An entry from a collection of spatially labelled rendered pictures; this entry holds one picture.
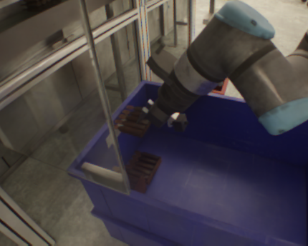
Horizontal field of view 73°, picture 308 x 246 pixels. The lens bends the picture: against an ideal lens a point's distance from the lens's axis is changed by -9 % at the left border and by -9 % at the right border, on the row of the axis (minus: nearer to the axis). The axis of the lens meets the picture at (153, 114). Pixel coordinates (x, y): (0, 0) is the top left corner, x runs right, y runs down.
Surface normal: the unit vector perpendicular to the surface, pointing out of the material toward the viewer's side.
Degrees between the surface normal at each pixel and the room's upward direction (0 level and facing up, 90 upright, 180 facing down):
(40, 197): 0
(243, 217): 0
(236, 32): 87
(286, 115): 67
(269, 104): 73
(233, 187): 0
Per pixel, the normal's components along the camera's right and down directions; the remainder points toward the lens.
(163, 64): 0.47, -0.50
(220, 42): -0.69, 0.29
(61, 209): -0.07, -0.76
